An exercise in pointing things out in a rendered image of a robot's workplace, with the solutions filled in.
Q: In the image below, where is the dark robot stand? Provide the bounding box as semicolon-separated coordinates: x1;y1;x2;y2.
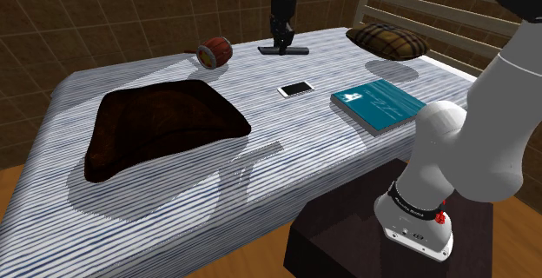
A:
282;157;495;278

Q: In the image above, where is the red-brown wooden barrel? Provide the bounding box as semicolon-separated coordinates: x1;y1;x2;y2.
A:
195;36;234;70

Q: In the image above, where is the dark brown cushion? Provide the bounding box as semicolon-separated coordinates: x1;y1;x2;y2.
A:
83;79;253;184

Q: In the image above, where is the dark grey remote control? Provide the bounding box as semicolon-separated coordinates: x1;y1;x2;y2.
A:
257;46;310;56

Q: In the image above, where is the brown plaid pillow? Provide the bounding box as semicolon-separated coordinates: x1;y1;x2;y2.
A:
345;22;431;63

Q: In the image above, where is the bed with striped cover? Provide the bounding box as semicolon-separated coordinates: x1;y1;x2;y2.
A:
0;0;527;278

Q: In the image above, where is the white smartphone with black screen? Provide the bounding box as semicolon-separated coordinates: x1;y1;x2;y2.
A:
277;80;316;99

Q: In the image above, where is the teal book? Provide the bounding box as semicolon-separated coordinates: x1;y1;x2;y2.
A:
330;78;428;138

